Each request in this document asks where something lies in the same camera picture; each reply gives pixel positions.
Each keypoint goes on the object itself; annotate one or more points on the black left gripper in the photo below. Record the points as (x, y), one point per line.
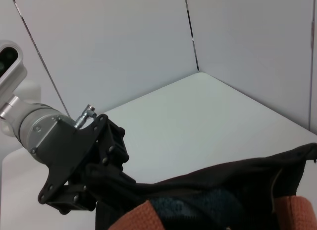
(64, 150)

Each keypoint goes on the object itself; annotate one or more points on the teal item inside bag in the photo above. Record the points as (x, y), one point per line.
(195, 202)

